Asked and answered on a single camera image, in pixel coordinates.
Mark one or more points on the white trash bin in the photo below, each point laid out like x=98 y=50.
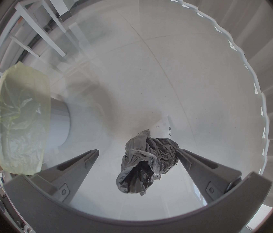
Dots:
x=59 y=125

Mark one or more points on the yellow plastic bag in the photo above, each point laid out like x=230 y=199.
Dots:
x=20 y=120

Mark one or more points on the black plastic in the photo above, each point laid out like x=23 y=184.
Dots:
x=141 y=159

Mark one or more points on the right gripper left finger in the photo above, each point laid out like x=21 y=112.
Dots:
x=71 y=178

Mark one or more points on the grey and white chair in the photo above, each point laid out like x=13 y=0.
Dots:
x=40 y=30

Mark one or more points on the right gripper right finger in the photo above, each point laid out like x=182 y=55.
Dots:
x=206 y=178

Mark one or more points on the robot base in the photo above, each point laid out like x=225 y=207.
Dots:
x=10 y=210

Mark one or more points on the white curtain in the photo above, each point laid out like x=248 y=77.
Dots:
x=260 y=45

